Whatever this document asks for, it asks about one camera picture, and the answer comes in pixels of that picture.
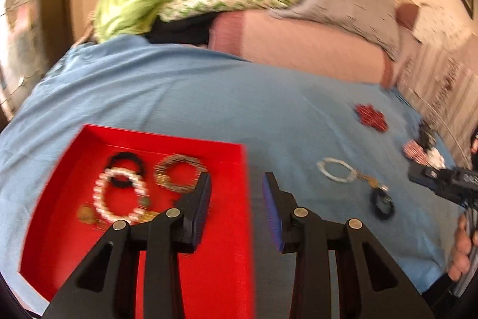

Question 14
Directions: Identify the pink sofa bolster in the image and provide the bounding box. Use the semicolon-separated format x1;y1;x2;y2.
207;10;394;86

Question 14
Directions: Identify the black hair tie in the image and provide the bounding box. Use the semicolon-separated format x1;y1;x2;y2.
108;152;148;189

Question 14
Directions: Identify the person's right hand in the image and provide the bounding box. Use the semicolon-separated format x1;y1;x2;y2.
447;217;478;282

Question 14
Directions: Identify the large bead pearl bracelet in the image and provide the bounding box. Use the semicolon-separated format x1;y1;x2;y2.
93;167;151;224

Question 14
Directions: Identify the black cloth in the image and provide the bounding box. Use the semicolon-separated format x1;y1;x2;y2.
144;14;221;45

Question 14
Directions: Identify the white dotted scrunchie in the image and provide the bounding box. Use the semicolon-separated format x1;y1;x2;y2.
426;149;447;167

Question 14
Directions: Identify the pink cushion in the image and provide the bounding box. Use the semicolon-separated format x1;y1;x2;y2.
396;3;421;30

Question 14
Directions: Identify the brown black hair clasp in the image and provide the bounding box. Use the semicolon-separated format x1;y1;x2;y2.
355;173;389;193

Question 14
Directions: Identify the gold charm bracelet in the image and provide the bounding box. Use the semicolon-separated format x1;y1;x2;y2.
76;205;161;230

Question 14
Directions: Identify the light blue blanket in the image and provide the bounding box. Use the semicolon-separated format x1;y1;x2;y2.
0;37;464;316

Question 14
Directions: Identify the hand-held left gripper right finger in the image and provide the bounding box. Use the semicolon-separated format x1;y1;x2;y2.
262;173;436;319

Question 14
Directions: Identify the black object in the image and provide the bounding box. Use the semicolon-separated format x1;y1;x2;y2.
424;272;458;305

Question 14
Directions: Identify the dark spiral hair tie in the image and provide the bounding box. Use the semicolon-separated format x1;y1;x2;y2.
370;188;396;220

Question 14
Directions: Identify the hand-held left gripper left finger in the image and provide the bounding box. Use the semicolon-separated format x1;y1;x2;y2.
43;173;212;319

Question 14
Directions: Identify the navy dotted scrunchie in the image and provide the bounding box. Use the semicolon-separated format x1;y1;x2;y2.
416;121;436;148

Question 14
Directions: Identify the white patterned pillow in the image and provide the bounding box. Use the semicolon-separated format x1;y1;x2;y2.
413;1;471;47

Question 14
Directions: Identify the grey quilted pillow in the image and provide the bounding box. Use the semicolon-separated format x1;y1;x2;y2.
269;0;402;60

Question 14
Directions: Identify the striped floral sofa cover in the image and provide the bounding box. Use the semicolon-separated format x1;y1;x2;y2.
396;39;478;155

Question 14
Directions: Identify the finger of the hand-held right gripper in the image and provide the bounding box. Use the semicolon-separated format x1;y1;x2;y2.
409;165;449;193

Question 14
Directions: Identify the brown beaded bracelet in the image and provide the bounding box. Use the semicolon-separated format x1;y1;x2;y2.
153;154;209;193

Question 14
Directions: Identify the small bead pearl bracelet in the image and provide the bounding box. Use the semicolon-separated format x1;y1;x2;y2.
317;158;357;183

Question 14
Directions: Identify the red tray box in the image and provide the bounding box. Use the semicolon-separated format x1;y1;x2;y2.
19;124;255;319

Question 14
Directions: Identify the stained glass window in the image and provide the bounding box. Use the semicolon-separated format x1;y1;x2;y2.
0;0;49;110

